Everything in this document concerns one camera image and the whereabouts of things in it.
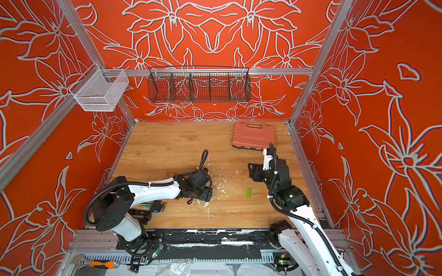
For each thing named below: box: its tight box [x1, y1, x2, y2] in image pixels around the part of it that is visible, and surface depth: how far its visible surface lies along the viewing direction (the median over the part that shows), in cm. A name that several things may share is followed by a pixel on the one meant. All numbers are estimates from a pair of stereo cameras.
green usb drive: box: [246, 187, 252, 200], surface depth 89 cm
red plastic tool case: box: [231, 122, 276, 151], surface depth 107 cm
